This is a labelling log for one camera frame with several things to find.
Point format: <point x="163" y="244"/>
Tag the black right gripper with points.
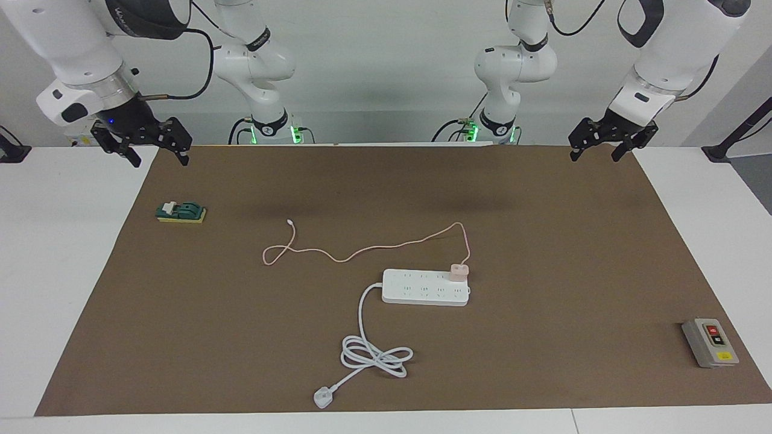
<point x="129" y="123"/>

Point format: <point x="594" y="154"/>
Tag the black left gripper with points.
<point x="615" y="129"/>

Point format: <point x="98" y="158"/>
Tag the pink charger adapter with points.
<point x="458" y="272"/>

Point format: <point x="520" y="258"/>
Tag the black clamp stand with pole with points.
<point x="718" y="154"/>

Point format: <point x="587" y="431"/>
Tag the small black clamp stand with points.
<point x="12" y="154"/>

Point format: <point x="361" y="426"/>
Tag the brown table mat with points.
<point x="241" y="313"/>

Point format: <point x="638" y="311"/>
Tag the green knife switch yellow base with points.
<point x="187" y="212"/>

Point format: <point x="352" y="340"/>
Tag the white wall socket box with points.
<point x="78" y="141"/>

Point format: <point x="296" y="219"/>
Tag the grey push-button switch box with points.
<point x="708" y="346"/>

